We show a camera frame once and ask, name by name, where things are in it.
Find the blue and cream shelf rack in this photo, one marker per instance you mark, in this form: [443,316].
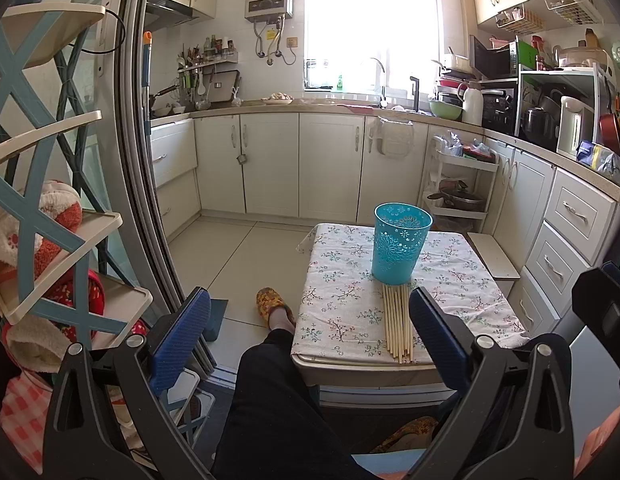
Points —
[51,279]

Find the blue dustpan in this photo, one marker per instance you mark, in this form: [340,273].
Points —
[217,311]

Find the chrome kitchen faucet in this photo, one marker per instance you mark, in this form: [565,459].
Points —
[381,83]

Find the white thermos jug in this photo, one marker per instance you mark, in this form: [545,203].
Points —
[473,106]

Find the person's leg in black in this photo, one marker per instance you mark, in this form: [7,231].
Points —
[274,429]

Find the floral tablecloth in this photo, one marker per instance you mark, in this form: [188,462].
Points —
[347,317]

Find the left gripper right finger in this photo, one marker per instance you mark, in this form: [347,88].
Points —
[510,417]

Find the white electric kettle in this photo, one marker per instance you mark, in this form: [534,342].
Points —
[576,125]

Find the teal perforated plastic basket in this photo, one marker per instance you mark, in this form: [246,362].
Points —
[400,234]

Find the green bowl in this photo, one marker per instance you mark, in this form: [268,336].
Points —
[445,110]

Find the bundle of wooden chopsticks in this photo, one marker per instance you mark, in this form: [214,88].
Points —
[398,325]

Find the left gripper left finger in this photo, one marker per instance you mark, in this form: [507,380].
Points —
[83,439]

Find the yellow patterned slipper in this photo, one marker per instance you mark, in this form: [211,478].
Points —
[274,311]

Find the white three-tier rolling cart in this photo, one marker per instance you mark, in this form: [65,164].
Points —
[459,179]

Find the small white step stool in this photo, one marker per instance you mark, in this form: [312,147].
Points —
[495,260]

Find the black range hood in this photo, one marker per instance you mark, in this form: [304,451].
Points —
[160,14]

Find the wall spice rack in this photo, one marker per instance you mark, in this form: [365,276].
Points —
[216,50]

